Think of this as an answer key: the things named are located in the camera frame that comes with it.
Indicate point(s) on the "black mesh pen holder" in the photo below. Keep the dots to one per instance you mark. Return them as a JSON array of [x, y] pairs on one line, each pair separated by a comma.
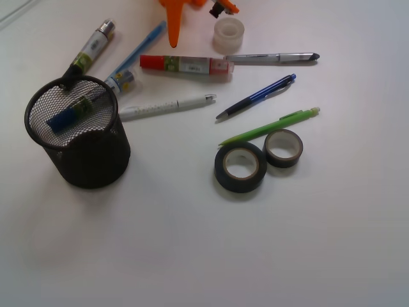
[[93, 152]]

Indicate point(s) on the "white pen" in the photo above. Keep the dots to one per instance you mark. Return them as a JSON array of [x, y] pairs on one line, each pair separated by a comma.
[[137, 112]]

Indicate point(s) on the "black capped whiteboard marker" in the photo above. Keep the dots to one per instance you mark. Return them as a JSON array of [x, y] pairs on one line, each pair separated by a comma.
[[91, 50]]

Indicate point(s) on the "dark blue ballpoint pen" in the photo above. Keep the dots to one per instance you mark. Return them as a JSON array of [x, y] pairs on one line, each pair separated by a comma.
[[257, 96]]

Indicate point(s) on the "red capped whiteboard marker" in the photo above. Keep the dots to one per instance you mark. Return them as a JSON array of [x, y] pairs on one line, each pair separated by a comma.
[[184, 64]]

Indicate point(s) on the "large black tape roll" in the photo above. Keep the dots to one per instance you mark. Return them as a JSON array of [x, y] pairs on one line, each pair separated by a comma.
[[240, 167]]

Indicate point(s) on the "green mechanical pencil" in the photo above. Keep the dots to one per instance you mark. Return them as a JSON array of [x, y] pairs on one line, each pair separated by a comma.
[[281, 123]]

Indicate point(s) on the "small black tape roll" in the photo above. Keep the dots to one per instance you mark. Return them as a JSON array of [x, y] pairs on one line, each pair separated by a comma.
[[283, 148]]

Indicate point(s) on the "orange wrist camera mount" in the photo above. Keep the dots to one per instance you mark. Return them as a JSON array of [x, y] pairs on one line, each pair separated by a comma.
[[223, 6]]

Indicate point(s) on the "silver pen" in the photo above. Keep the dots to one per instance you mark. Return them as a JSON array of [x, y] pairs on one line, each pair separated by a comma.
[[304, 57]]

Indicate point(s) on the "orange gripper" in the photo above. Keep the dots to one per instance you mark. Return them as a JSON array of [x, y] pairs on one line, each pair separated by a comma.
[[174, 10]]

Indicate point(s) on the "blue capped whiteboard marker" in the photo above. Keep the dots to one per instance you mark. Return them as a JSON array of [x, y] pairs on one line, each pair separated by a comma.
[[119, 81]]

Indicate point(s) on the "clear tape roll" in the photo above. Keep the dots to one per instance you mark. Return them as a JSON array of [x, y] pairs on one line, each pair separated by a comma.
[[228, 33]]

